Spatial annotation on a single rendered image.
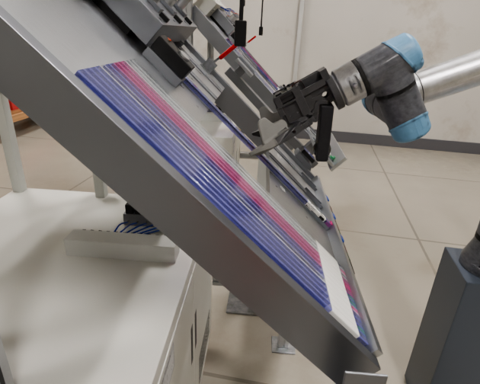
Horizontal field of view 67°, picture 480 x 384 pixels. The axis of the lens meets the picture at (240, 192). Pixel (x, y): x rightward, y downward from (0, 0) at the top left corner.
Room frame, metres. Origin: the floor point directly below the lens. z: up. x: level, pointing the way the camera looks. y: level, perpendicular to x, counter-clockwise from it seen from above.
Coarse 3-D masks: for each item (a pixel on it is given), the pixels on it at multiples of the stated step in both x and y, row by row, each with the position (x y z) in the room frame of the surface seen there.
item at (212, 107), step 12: (192, 84) 0.74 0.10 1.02; (204, 96) 0.74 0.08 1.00; (216, 108) 0.74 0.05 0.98; (228, 120) 0.73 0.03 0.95; (240, 132) 0.74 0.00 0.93; (252, 144) 0.74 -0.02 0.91; (264, 156) 0.74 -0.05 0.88; (276, 168) 0.73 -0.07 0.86; (288, 180) 0.74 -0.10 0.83; (300, 192) 0.73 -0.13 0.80
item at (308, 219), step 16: (272, 160) 0.83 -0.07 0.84; (288, 160) 0.96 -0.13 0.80; (272, 176) 0.72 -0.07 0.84; (288, 176) 0.83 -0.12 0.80; (304, 176) 0.94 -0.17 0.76; (272, 192) 0.63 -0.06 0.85; (288, 192) 0.72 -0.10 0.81; (304, 192) 0.83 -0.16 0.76; (288, 208) 0.63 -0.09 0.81; (304, 208) 0.72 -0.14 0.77; (320, 208) 0.83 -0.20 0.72; (304, 224) 0.63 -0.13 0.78; (320, 224) 0.72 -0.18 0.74; (320, 240) 0.63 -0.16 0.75
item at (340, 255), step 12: (312, 180) 1.02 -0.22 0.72; (324, 192) 0.91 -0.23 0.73; (324, 204) 0.83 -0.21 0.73; (336, 228) 0.71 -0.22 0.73; (336, 240) 0.66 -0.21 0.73; (336, 252) 0.62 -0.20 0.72; (348, 264) 0.57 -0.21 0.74; (348, 276) 0.54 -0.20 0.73; (360, 300) 0.47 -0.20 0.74; (360, 312) 0.44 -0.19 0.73; (372, 324) 0.42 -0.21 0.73; (372, 336) 0.39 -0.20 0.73; (372, 348) 0.38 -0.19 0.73
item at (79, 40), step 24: (0, 0) 0.43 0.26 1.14; (24, 0) 0.48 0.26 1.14; (48, 0) 0.53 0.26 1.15; (72, 0) 0.61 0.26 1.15; (24, 24) 0.42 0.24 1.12; (48, 24) 0.47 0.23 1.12; (72, 24) 0.53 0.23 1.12; (96, 24) 0.61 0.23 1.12; (48, 48) 0.42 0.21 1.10; (72, 48) 0.47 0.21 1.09; (96, 48) 0.53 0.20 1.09; (120, 48) 0.61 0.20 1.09; (144, 48) 0.72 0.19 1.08; (72, 72) 0.41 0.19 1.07; (192, 72) 0.86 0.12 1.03; (192, 96) 0.72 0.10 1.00; (216, 96) 0.88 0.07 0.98
